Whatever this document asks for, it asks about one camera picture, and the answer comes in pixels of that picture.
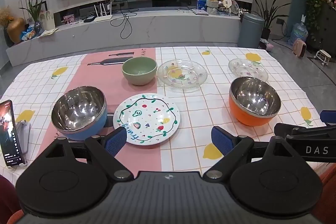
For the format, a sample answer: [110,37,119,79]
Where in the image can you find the white painted plate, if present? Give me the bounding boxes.
[113,93,181,146]

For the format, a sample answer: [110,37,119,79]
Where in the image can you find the white stool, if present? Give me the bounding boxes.
[314,49,332,66]

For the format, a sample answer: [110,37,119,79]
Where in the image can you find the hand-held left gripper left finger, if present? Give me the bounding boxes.
[43,126,133,181]

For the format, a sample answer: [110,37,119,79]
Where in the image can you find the dark red cloth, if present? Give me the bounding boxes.
[0,174,21,224]

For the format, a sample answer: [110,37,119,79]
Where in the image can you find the pink slippers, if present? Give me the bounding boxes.
[260,39,273,51]

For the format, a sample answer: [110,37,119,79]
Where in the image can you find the grey trash bin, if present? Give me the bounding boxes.
[238,13,265,48]

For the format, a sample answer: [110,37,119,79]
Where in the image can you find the orange steel bowl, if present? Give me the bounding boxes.
[229,76,281,127]

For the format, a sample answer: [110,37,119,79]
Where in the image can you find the blue snack bag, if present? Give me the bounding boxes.
[21,27,40,39]

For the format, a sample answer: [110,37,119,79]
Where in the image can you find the brown vase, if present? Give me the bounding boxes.
[7,17,27,43]

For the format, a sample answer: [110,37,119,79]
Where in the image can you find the grey television cabinet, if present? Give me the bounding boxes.
[5,0,243,67]

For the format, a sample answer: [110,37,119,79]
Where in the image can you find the grey knitted basket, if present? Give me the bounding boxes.
[206,0,219,16]

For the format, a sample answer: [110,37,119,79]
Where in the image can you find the large glass plate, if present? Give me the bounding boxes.
[157,59,208,89]

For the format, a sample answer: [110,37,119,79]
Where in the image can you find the black cable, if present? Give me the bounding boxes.
[110,7,138,39]

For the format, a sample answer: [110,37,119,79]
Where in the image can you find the grass-like potted plant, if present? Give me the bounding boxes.
[20,0,48,28]

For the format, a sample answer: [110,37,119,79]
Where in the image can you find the green bowl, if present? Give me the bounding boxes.
[122,57,157,86]

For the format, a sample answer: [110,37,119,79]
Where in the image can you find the blue steel bowl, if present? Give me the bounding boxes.
[51,86,108,141]

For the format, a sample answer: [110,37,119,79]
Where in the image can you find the pink heater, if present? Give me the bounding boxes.
[293,38,308,58]

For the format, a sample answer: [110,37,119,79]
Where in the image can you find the white router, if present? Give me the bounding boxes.
[93,2,113,23]

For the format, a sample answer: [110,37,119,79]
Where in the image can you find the lemon print tablecloth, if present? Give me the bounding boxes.
[0,46,327,177]

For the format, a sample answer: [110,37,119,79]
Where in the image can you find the white phone stand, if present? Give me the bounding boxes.
[16,120,32,155]

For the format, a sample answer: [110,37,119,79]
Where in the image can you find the long-leaved potted plant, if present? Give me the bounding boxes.
[249,0,289,39]

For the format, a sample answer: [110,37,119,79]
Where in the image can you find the small glass plate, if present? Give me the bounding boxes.
[228,58,269,83]

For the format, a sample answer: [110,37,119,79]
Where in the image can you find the black smartphone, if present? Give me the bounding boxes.
[0,99,27,168]

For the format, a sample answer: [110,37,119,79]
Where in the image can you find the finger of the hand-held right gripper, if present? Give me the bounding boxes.
[320,110,336,126]
[274,123,336,137]

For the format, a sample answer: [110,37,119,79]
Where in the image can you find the blue water bottle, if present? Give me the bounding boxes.
[289,22,308,46]

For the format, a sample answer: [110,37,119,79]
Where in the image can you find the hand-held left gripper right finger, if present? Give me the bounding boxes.
[202,126,297,181]

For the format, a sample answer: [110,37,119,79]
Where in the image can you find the dried flowers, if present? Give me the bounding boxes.
[0,7,13,28]

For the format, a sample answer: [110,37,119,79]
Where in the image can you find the dark cabinet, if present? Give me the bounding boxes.
[307,1,336,54]

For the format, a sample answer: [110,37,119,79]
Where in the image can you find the papers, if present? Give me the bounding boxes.
[39,28,59,37]

